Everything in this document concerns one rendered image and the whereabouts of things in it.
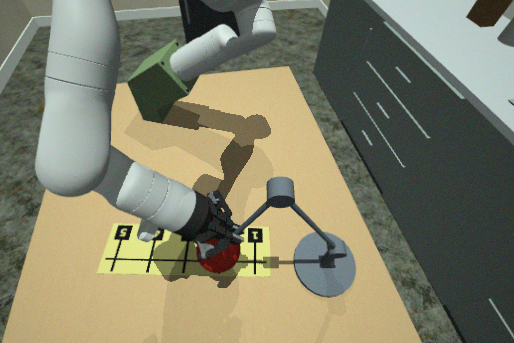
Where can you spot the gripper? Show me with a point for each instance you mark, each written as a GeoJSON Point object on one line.
{"type": "Point", "coordinates": [196, 218]}

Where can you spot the grey jointed lamp red head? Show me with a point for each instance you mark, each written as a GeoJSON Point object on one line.
{"type": "Point", "coordinates": [317, 282]}

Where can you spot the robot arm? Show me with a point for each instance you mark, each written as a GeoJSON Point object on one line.
{"type": "Point", "coordinates": [76, 117]}

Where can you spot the pale yellow numbered strip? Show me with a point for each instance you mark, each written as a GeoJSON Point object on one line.
{"type": "Point", "coordinates": [128, 248]}

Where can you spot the pale wooden table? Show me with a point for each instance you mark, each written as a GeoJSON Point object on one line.
{"type": "Point", "coordinates": [281, 117]}

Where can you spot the black tall cabinet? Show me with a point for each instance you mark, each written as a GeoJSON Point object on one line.
{"type": "Point", "coordinates": [196, 21]}

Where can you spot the dark grey counter cabinet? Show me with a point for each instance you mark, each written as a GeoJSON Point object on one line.
{"type": "Point", "coordinates": [441, 158]}

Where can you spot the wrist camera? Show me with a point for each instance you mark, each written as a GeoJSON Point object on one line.
{"type": "Point", "coordinates": [149, 233]}

